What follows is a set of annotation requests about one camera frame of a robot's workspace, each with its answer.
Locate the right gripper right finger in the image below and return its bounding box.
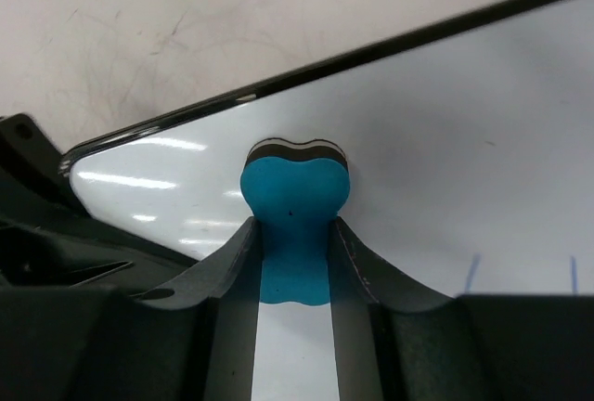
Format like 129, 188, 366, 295
328, 219, 593, 400

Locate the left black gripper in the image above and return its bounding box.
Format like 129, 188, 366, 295
1, 113, 197, 297

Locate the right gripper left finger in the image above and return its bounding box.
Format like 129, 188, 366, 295
1, 218, 262, 400

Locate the blue bone-shaped eraser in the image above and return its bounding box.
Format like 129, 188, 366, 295
239, 137, 351, 306

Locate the small black-framed whiteboard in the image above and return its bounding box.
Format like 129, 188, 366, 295
60, 0, 593, 400

